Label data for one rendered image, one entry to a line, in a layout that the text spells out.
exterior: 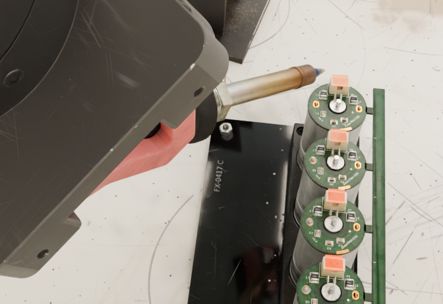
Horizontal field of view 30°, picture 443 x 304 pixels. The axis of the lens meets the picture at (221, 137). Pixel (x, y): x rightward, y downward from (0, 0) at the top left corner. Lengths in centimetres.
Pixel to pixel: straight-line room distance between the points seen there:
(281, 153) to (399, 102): 8
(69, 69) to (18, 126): 2
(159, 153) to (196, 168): 15
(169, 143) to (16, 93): 9
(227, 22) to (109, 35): 29
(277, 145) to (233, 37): 8
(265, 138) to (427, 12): 13
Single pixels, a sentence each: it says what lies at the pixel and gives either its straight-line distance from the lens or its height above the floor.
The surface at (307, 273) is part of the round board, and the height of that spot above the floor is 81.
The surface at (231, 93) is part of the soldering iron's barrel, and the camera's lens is 28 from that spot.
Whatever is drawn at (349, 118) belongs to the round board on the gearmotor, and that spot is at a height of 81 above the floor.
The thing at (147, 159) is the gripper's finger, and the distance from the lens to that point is 24.
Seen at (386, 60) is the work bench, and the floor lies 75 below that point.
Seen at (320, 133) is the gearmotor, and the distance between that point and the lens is 35.
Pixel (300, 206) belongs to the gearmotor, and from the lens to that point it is 36.
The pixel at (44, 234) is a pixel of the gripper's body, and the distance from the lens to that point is 16.
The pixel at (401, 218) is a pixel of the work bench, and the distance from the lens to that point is 40.
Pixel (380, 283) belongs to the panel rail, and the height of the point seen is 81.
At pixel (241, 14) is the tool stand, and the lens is 46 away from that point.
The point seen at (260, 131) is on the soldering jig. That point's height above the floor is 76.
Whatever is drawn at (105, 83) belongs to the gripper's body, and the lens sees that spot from 16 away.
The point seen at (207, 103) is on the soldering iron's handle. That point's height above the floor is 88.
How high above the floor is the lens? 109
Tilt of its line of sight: 56 degrees down
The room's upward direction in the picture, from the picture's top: 3 degrees clockwise
